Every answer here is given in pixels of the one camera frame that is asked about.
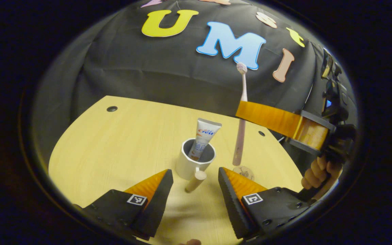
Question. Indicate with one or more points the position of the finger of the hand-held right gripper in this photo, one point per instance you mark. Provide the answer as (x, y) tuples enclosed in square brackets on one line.
[(267, 117)]

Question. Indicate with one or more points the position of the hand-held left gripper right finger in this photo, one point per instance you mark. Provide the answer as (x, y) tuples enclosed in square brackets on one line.
[(231, 204)]

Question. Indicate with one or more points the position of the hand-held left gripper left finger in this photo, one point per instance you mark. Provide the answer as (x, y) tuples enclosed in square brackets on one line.
[(158, 207)]

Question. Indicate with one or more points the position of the round wooden coaster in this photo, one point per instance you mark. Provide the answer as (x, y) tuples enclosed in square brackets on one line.
[(245, 173)]

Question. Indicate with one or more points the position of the pink toothbrush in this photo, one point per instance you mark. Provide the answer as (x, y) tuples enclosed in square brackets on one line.
[(240, 143)]

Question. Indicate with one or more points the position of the white toothpaste tube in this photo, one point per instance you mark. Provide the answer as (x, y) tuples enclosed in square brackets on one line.
[(204, 134)]

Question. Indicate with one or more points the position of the light wooden desktop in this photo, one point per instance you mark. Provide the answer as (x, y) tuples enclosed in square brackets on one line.
[(114, 153)]

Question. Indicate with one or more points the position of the black backdrop cloth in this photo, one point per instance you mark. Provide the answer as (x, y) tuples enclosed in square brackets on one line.
[(131, 68)]

